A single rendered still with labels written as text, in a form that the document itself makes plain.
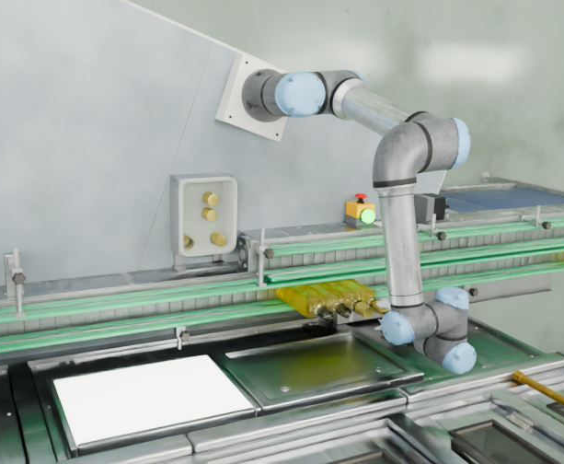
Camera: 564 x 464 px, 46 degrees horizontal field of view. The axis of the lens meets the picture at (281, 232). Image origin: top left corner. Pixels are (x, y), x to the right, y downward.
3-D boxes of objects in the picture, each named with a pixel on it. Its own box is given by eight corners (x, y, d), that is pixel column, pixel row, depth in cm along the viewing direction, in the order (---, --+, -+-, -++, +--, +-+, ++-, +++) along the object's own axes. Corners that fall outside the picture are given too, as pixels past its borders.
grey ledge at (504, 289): (322, 314, 221) (339, 326, 211) (323, 289, 219) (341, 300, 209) (530, 283, 263) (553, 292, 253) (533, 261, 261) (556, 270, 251)
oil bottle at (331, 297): (293, 295, 202) (328, 319, 184) (293, 276, 201) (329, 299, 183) (309, 292, 205) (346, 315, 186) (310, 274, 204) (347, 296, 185)
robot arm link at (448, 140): (303, 65, 182) (432, 132, 141) (348, 63, 189) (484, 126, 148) (298, 108, 188) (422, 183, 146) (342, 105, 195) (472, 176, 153)
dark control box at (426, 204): (410, 215, 232) (426, 221, 225) (412, 193, 231) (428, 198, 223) (429, 214, 236) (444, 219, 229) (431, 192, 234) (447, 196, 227)
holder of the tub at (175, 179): (170, 266, 196) (178, 274, 190) (170, 175, 190) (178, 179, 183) (224, 261, 204) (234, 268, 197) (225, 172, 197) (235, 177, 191)
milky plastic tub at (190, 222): (170, 249, 195) (179, 258, 187) (169, 174, 189) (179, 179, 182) (225, 245, 202) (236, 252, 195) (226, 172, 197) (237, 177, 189)
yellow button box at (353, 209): (343, 221, 220) (356, 226, 214) (345, 199, 219) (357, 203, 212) (362, 220, 223) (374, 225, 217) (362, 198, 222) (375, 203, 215)
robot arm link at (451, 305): (440, 302, 147) (438, 347, 150) (477, 292, 152) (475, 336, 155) (416, 291, 154) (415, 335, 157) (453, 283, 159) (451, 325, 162)
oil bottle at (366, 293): (325, 291, 208) (363, 313, 189) (326, 273, 206) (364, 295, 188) (340, 288, 210) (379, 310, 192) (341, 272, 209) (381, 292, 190)
